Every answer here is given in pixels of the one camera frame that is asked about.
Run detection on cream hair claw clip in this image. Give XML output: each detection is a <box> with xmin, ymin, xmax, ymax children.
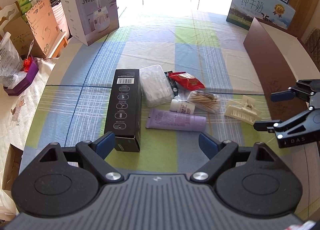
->
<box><xmin>225</xmin><ymin>95</ymin><xmax>261</xmax><ymax>125</ymax></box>

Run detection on tall black product box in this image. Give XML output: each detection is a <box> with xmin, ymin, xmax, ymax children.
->
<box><xmin>104</xmin><ymin>69</ymin><xmax>142</xmax><ymax>152</ymax></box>

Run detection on bag of cotton swabs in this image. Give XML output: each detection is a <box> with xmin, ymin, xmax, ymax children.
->
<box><xmin>187</xmin><ymin>90</ymin><xmax>220</xmax><ymax>113</ymax></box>

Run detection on small white pill bottle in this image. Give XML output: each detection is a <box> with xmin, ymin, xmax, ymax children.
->
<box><xmin>169</xmin><ymin>99</ymin><xmax>195</xmax><ymax>115</ymax></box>

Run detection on purple cosmetic tube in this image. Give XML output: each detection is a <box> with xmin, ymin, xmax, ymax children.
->
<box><xmin>145</xmin><ymin>108</ymin><xmax>207</xmax><ymax>132</ymax></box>

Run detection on dark green sachet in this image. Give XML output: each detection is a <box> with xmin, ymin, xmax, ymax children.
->
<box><xmin>164</xmin><ymin>70</ymin><xmax>178</xmax><ymax>96</ymax></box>

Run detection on red snack packet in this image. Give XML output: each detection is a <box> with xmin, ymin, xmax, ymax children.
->
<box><xmin>169</xmin><ymin>71</ymin><xmax>205</xmax><ymax>91</ymax></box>

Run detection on brown open cardboard box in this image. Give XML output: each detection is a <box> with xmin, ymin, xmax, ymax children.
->
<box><xmin>244</xmin><ymin>18</ymin><xmax>319</xmax><ymax>121</ymax></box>

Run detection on plaid checked tablecloth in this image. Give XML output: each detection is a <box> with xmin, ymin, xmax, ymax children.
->
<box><xmin>21</xmin><ymin>10</ymin><xmax>319</xmax><ymax>220</ymax></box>

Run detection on clear plastic floss pick box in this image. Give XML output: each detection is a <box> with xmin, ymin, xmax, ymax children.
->
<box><xmin>139</xmin><ymin>64</ymin><xmax>174</xmax><ymax>107</ymax></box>

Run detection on blue milk carton box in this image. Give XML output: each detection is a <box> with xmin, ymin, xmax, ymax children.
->
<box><xmin>226</xmin><ymin>0</ymin><xmax>296</xmax><ymax>30</ymax></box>

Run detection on purple tray box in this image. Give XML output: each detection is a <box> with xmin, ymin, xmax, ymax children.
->
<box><xmin>3</xmin><ymin>55</ymin><xmax>39</xmax><ymax>96</ymax></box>

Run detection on red small toy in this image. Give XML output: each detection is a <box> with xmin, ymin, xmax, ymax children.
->
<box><xmin>23</xmin><ymin>56</ymin><xmax>33</xmax><ymax>73</ymax></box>

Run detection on white plastic bag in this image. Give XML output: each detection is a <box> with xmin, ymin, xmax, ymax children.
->
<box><xmin>0</xmin><ymin>32</ymin><xmax>23</xmax><ymax>88</ymax></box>

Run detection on brown kraft cardboard box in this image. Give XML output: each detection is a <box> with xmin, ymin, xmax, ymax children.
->
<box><xmin>3</xmin><ymin>0</ymin><xmax>65</xmax><ymax>58</ymax></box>

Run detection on white humidifier box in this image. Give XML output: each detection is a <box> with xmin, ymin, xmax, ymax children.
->
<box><xmin>61</xmin><ymin>0</ymin><xmax>119</xmax><ymax>46</ymax></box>

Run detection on green tissue packs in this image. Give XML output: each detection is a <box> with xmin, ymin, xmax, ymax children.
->
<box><xmin>17</xmin><ymin>0</ymin><xmax>40</xmax><ymax>23</ymax></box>

